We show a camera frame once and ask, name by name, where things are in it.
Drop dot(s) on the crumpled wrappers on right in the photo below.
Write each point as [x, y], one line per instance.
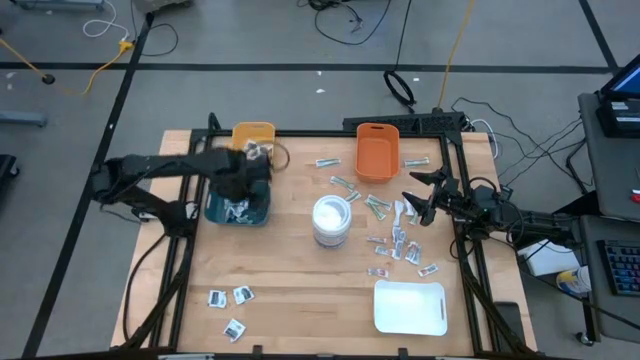
[378, 273]

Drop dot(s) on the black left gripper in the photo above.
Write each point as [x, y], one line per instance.
[242, 175]

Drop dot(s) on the black monitor blue screen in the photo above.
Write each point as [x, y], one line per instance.
[620, 117]

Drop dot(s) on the yellow plastic bin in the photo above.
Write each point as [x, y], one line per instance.
[252, 131]

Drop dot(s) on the white plastic bin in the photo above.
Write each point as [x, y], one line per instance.
[407, 307]

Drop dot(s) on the black caster wheel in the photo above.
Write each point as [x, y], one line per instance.
[584, 338]

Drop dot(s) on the teal plastic bin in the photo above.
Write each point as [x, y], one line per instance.
[260, 215]

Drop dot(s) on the black desk beam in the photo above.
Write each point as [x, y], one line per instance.
[575, 205]

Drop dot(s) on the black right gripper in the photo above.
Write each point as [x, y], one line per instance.
[448, 200]

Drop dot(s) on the orange plastic bin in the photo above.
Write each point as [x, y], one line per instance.
[377, 155]

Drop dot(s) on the small red white bandage packet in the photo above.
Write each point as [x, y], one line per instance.
[384, 251]
[414, 253]
[398, 234]
[428, 270]
[377, 240]
[398, 251]

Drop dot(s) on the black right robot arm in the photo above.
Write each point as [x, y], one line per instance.
[530, 227]

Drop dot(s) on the plain white strip packet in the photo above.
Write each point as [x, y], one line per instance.
[408, 207]
[398, 212]

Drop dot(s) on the black keyboard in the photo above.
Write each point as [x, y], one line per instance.
[622, 267]

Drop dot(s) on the white box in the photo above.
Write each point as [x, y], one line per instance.
[550, 260]

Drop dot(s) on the dark grey low desk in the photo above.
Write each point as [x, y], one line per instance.
[592, 320]

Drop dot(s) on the black chair base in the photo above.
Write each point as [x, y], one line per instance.
[6, 172]

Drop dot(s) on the grey green bag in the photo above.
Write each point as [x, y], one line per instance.
[160, 4]

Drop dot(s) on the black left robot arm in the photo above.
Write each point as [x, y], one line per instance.
[160, 167]

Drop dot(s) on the grey metal base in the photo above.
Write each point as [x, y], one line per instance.
[60, 4]

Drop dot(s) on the black flat pad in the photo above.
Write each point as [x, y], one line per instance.
[510, 325]

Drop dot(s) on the grey floor bar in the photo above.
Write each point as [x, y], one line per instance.
[22, 119]

